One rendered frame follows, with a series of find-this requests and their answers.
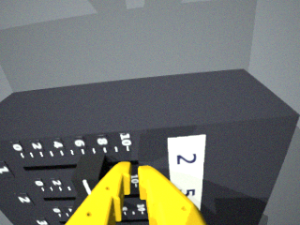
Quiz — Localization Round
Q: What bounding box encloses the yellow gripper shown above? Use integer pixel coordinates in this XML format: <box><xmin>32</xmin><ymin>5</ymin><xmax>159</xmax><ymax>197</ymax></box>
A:
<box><xmin>66</xmin><ymin>162</ymin><xmax>207</xmax><ymax>225</ymax></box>

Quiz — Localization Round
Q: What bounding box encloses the black lighting desk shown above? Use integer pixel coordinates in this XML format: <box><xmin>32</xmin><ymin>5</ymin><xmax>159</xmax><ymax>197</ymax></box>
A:
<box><xmin>0</xmin><ymin>68</ymin><xmax>300</xmax><ymax>225</ymax></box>

